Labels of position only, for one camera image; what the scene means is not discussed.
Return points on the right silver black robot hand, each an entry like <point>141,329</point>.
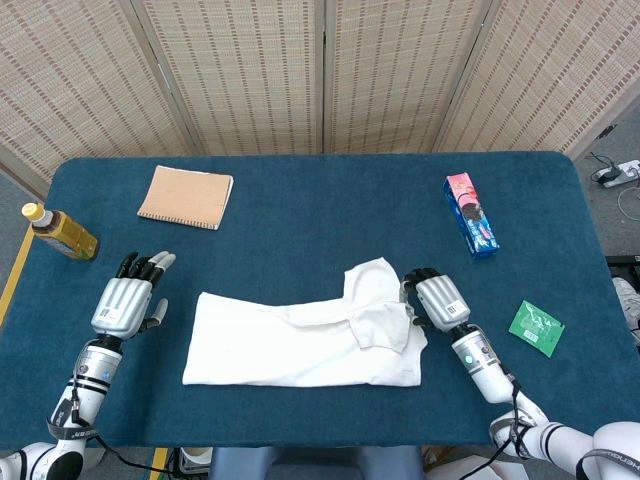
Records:
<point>442,300</point>

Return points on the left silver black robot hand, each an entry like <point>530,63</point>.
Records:
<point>122,305</point>

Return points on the white T-shirt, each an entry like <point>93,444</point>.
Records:
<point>280,345</point>

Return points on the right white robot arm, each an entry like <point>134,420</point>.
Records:
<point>480,360</point>

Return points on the blue cookie box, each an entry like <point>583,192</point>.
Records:
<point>472,220</point>

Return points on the tea bottle with yellow cap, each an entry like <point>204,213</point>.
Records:
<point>65,235</point>

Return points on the green snack packet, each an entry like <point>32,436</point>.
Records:
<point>535,327</point>

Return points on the brown spiral notebook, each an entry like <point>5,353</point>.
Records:
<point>185,197</point>

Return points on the white tape roll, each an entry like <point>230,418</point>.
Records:
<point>195,457</point>

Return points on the blue table cover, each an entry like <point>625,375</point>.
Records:
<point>300,200</point>

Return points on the white paper sheet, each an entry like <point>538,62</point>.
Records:
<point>495,474</point>

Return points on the black equipment base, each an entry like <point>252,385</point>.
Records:
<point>622,262</point>

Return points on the grey sneaker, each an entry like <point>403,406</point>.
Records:
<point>627,300</point>

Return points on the black power adapter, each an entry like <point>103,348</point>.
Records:
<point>606,175</point>

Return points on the white power strip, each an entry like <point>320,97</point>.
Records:
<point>631,170</point>

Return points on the beige woven folding screen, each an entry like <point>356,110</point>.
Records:
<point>240,75</point>

